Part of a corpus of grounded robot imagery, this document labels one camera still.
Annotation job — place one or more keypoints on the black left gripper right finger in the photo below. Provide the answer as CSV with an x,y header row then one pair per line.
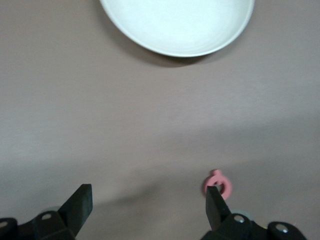
x,y
216,210

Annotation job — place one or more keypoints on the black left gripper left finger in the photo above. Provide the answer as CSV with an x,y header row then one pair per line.
x,y
77,207

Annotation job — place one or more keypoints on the pink foam letter Q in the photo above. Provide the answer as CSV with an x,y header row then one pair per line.
x,y
227,185

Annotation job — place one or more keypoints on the brown table cover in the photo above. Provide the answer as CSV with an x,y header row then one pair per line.
x,y
75,100

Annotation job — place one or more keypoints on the cream round plate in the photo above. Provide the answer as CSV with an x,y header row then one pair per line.
x,y
175,25

